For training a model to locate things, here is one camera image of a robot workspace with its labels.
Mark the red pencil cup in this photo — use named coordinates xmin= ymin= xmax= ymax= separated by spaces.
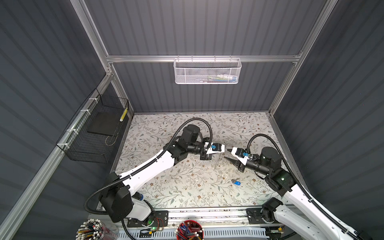
xmin=175 ymin=220 xmax=205 ymax=240

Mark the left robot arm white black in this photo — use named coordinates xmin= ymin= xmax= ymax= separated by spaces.
xmin=99 ymin=125 xmax=224 ymax=226

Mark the black wire basket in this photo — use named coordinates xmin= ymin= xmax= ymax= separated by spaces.
xmin=57 ymin=91 xmax=130 ymax=164

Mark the perforated metal ring plate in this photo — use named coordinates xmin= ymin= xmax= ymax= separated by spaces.
xmin=213 ymin=154 xmax=224 ymax=170

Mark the yellow marker pen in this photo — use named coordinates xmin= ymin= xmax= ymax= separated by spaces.
xmin=120 ymin=108 xmax=128 ymax=122

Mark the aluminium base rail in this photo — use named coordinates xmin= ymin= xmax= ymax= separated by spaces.
xmin=88 ymin=205 xmax=304 ymax=240

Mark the clear pencil jar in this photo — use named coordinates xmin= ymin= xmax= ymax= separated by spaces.
xmin=75 ymin=219 xmax=119 ymax=240

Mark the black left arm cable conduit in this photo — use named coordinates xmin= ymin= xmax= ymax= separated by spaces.
xmin=83 ymin=117 xmax=214 ymax=216

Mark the aluminium frame corner post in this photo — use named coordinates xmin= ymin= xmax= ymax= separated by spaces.
xmin=70 ymin=1 xmax=134 ymax=119

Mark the blue black stapler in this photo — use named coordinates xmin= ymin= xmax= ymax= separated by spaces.
xmin=134 ymin=193 xmax=144 ymax=201

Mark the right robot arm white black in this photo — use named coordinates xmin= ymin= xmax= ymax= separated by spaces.
xmin=229 ymin=147 xmax=372 ymax=240

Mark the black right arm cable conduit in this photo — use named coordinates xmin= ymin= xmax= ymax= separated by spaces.
xmin=245 ymin=133 xmax=361 ymax=240

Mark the black foam pad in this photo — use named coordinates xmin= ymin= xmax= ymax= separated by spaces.
xmin=87 ymin=112 xmax=120 ymax=137

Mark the horizontal aluminium frame bar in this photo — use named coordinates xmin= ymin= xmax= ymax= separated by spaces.
xmin=106 ymin=55 xmax=301 ymax=63

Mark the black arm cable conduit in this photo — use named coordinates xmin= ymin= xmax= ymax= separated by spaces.
xmin=245 ymin=133 xmax=361 ymax=240
xmin=83 ymin=117 xmax=214 ymax=216

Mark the white wire mesh basket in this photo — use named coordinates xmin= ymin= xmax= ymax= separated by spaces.
xmin=173 ymin=60 xmax=242 ymax=85

